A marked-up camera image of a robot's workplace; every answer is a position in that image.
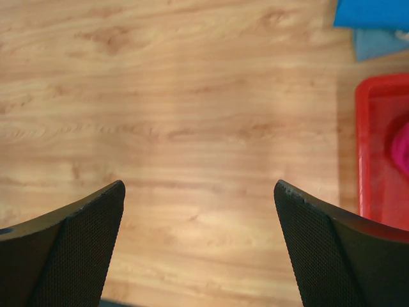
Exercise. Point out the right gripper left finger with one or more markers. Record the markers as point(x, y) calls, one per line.
point(62, 257)

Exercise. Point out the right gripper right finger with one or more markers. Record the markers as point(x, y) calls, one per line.
point(340, 258)

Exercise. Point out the blue t-shirt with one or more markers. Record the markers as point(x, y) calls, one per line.
point(372, 14)

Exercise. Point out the pink t-shirt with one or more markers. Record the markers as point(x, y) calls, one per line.
point(399, 149)

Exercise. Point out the red plastic bin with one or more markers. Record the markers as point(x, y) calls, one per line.
point(381, 105)

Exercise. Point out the grey-blue folded t-shirt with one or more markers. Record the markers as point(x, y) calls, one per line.
point(369, 43)

